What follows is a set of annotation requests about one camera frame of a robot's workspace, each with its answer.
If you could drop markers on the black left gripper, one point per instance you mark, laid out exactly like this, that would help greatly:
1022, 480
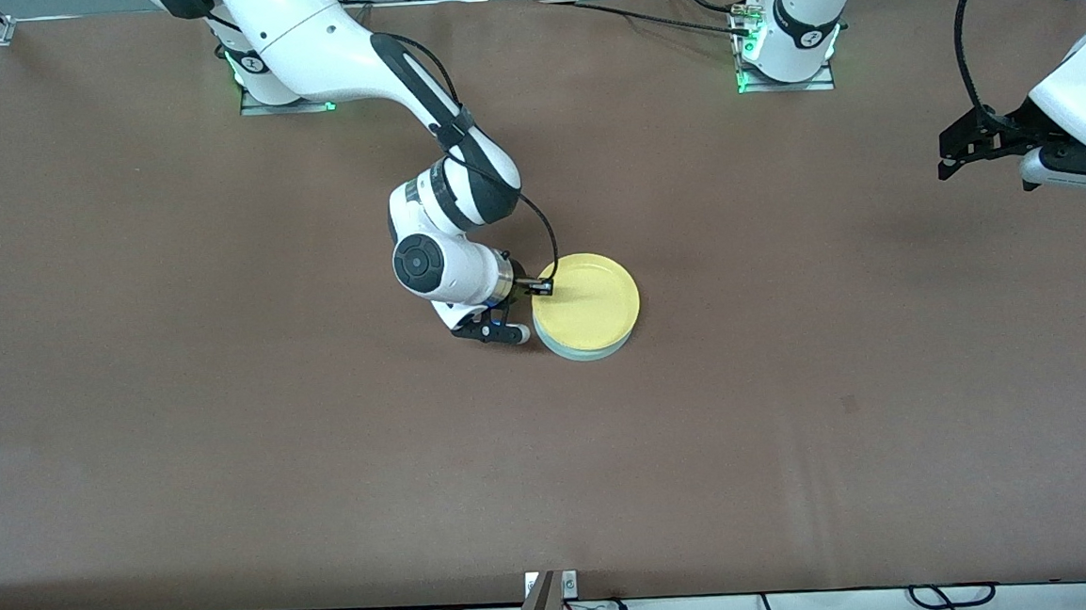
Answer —
1006, 129

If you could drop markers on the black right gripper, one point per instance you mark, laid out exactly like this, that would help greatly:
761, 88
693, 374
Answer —
525, 285

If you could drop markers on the yellow round plate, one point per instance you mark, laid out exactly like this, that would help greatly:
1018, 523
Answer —
590, 302

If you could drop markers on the pale green round plate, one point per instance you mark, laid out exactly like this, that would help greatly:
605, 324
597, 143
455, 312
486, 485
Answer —
584, 356

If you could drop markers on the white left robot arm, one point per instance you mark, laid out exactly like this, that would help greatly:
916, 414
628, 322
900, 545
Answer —
803, 6

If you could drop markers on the white metal bracket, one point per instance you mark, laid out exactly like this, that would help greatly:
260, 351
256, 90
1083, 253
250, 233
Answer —
569, 583

